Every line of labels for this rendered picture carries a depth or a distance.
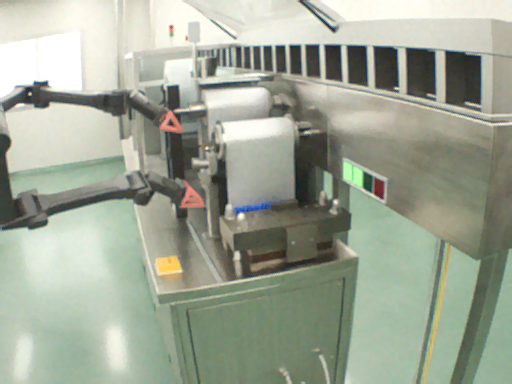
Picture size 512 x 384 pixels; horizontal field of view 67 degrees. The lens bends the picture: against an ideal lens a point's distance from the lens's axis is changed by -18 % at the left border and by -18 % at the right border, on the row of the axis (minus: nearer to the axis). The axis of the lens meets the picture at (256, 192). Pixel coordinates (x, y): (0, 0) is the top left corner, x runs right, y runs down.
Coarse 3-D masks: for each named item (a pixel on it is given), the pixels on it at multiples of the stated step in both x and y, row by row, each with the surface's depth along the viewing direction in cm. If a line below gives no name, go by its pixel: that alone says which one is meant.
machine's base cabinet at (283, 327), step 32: (288, 288) 142; (320, 288) 146; (352, 288) 151; (160, 320) 211; (192, 320) 135; (224, 320) 138; (256, 320) 142; (288, 320) 146; (320, 320) 151; (352, 320) 155; (192, 352) 138; (224, 352) 142; (256, 352) 146; (288, 352) 151
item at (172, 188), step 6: (162, 180) 144; (168, 180) 145; (174, 180) 148; (162, 186) 143; (168, 186) 144; (174, 186) 145; (180, 186) 144; (162, 192) 145; (168, 192) 145; (174, 192) 145; (174, 198) 145; (174, 204) 144
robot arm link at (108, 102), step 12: (36, 84) 146; (48, 84) 148; (48, 96) 145; (60, 96) 143; (72, 96) 142; (84, 96) 141; (96, 96) 139; (108, 96) 138; (120, 96) 138; (36, 108) 150; (96, 108) 141; (108, 108) 140; (120, 108) 140
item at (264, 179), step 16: (240, 160) 152; (256, 160) 154; (272, 160) 156; (288, 160) 158; (240, 176) 154; (256, 176) 156; (272, 176) 157; (288, 176) 159; (240, 192) 155; (256, 192) 157; (272, 192) 159; (288, 192) 161
